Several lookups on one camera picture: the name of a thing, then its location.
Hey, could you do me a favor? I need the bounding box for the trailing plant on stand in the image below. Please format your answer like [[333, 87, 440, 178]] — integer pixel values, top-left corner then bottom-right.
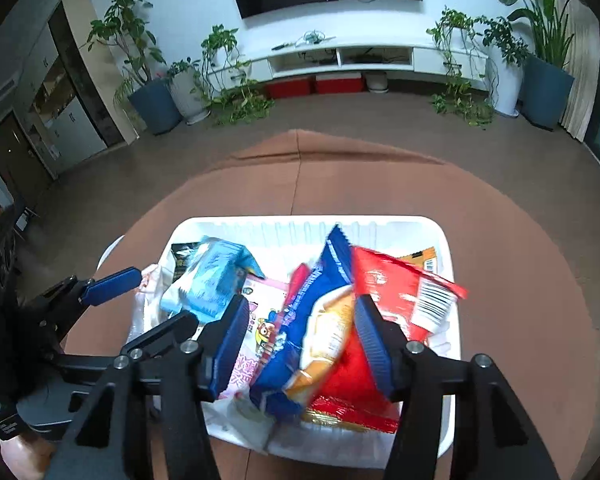
[[200, 24, 253, 96]]

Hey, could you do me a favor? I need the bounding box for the beige curtain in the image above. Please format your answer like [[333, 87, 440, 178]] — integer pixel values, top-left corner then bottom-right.
[[560, 0, 600, 143]]

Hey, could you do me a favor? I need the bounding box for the orange snack packet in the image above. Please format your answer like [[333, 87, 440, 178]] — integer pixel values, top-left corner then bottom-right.
[[397, 246, 438, 273]]

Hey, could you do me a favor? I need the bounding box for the built-in wall cabinet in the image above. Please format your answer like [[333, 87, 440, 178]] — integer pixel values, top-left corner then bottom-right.
[[27, 0, 131, 173]]

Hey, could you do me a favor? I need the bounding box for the pink cartoon snack packet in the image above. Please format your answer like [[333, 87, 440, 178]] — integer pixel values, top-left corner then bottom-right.
[[217, 272, 293, 401]]

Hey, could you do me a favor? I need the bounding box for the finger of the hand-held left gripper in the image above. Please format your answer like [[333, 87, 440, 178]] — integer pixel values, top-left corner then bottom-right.
[[55, 310, 201, 369], [24, 267, 144, 332]]

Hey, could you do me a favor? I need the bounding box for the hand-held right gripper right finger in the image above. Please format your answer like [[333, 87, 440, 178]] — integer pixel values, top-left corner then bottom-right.
[[354, 294, 561, 480]]

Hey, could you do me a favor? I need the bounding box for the shiny red foil packet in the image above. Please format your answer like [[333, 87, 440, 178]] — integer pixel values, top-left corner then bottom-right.
[[302, 394, 401, 435]]

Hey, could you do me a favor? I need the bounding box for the light blue snack packet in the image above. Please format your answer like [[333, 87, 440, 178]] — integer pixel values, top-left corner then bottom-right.
[[160, 237, 266, 326]]

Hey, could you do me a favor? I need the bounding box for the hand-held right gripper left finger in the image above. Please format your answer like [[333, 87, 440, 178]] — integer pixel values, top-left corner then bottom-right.
[[45, 294, 252, 480]]

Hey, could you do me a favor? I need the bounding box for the tall plant in blue pot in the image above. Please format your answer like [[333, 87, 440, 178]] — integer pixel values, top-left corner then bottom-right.
[[82, 0, 182, 136]]

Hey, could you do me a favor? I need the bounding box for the small red white candy packet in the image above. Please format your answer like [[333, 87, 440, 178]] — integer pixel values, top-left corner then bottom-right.
[[129, 262, 163, 346]]

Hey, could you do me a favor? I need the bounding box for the white television cabinet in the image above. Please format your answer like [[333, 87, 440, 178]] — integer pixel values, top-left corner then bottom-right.
[[240, 35, 488, 83]]

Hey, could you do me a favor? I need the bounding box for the small red storage box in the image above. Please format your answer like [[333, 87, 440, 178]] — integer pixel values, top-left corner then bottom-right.
[[315, 74, 365, 95]]

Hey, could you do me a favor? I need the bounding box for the black snack packet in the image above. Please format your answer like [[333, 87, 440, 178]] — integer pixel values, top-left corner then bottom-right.
[[171, 242, 201, 281]]

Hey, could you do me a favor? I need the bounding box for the matte red snack packet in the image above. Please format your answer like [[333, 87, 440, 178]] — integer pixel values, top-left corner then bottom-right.
[[320, 246, 468, 401]]

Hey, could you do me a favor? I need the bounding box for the trailing floor plant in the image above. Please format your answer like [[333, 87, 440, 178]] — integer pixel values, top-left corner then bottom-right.
[[212, 82, 276, 126]]

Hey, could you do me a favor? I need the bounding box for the translucent white snack packet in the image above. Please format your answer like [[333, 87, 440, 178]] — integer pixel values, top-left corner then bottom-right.
[[202, 390, 281, 453]]

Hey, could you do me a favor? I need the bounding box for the white plastic tray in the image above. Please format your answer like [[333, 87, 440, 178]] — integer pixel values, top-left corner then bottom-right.
[[127, 216, 463, 471]]

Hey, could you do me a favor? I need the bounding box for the dark wooden door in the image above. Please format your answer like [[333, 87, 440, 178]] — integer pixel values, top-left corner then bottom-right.
[[0, 110, 58, 201]]

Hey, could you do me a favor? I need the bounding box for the bushy plant in white pot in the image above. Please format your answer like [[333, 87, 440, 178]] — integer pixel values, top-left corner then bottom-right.
[[480, 16, 531, 117]]

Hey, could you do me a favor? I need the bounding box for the small plant in ribbed pot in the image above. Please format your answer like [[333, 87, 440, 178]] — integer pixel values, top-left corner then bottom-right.
[[165, 59, 211, 125]]

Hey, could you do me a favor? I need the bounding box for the large red storage box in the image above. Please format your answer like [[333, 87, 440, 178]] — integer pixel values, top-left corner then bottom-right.
[[265, 77, 315, 100]]

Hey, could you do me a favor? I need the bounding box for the hanging vine plant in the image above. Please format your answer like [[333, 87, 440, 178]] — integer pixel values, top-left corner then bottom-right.
[[426, 6, 496, 126]]

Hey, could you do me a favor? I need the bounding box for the large-leaf plant in blue pot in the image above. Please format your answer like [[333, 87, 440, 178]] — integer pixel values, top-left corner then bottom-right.
[[490, 0, 578, 131]]

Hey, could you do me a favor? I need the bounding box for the tangled cable bundle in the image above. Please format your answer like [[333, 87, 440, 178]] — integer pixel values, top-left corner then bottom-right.
[[295, 30, 336, 46]]

